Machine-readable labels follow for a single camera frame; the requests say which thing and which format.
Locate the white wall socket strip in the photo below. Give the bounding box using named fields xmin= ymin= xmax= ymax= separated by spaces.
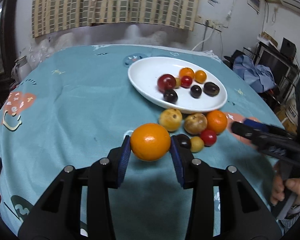
xmin=194 ymin=15 xmax=228 ymax=32

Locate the white power cable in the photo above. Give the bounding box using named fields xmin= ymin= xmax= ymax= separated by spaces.
xmin=191 ymin=27 xmax=217 ymax=52

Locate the olive green small fruit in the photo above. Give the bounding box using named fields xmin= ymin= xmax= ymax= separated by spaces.
xmin=174 ymin=77 xmax=181 ymax=89

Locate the dark purple plum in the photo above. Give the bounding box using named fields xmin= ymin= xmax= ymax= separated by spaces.
xmin=190 ymin=85 xmax=202 ymax=99

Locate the checkered beige curtain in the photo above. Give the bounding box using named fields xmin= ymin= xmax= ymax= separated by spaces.
xmin=32 ymin=0 xmax=199 ymax=37

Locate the blue cloth pile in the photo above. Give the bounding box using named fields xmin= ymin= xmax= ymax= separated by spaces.
xmin=232 ymin=55 xmax=276 ymax=93

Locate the yellow round fruit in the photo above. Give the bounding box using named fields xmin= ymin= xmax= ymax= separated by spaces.
xmin=159 ymin=109 xmax=183 ymax=132

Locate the yellow speckled passion fruit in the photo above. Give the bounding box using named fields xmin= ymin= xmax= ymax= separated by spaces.
xmin=184 ymin=113 xmax=207 ymax=135

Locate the white oval plate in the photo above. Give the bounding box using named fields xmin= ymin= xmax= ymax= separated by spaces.
xmin=128 ymin=56 xmax=228 ymax=114

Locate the small yellow-green fruit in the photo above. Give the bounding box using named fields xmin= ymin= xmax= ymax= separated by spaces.
xmin=190 ymin=137 xmax=204 ymax=153

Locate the medium orange tangerine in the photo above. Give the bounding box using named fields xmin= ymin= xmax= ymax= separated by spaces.
xmin=206 ymin=110 xmax=228 ymax=134

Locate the person's right hand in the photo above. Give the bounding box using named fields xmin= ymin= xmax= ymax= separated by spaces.
xmin=270 ymin=171 xmax=300 ymax=205

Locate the large orange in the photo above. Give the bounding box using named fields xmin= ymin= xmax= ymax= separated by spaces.
xmin=130 ymin=123 xmax=171 ymax=161

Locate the small glossy orange fruit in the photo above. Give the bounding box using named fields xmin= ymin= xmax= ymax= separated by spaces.
xmin=194 ymin=70 xmax=207 ymax=84

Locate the dark purple passion fruit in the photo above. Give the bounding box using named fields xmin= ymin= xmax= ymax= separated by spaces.
xmin=203 ymin=82 xmax=220 ymax=97

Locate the small orange tangerine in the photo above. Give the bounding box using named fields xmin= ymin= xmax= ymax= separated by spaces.
xmin=179 ymin=67 xmax=195 ymax=79

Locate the red cherry tomato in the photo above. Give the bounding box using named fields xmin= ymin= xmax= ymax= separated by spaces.
xmin=200 ymin=129 xmax=217 ymax=147
xmin=180 ymin=75 xmax=193 ymax=88

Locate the large red plum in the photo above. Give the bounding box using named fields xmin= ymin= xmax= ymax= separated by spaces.
xmin=157 ymin=74 xmax=176 ymax=93

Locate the teal patterned tablecloth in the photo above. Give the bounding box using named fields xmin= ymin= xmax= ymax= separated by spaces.
xmin=0 ymin=46 xmax=280 ymax=239

